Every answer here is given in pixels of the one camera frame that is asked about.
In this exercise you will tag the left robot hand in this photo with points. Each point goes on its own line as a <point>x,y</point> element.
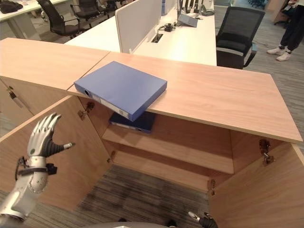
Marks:
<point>40,140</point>

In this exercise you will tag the blue file folder box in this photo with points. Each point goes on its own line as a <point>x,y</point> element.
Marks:
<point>121,89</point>

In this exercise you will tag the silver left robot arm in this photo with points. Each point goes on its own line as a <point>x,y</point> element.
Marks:
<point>22,190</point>

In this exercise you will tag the wooden cabinet door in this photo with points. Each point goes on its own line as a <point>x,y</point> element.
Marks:
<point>259,187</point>
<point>57,152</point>

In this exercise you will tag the cabinet key with tag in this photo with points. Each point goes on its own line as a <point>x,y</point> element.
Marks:
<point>13,96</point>

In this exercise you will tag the neighbouring wooden cabinet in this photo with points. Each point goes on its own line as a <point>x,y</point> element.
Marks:
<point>40,69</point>

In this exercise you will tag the dark blue file folder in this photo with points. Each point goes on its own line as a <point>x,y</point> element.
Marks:
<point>134,122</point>

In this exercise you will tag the black office chair with armrests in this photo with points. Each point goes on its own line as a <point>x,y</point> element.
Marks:
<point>61,22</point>

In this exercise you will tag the wooden cabinet shelf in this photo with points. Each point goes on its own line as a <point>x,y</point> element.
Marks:
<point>166,149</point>

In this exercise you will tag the wooden office cabinet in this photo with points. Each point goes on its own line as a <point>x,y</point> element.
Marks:
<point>190,99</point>

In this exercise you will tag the white office desk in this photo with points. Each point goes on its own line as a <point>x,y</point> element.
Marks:
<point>166,38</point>

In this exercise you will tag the black mesh office chair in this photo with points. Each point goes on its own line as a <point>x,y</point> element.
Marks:
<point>237,38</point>

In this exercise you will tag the metal door hinge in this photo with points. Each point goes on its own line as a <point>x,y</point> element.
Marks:
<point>111,157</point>
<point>266,152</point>
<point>211,186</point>
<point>86,109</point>

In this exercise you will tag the black bag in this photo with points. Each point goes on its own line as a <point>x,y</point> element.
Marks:
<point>10,6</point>

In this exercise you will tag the white desk partition screen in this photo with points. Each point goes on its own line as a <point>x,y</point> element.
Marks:
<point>136,21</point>

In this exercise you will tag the grey laptop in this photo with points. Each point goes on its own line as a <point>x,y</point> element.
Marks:
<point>187,20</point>

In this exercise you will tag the person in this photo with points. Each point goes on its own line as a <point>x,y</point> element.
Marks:
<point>288,28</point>

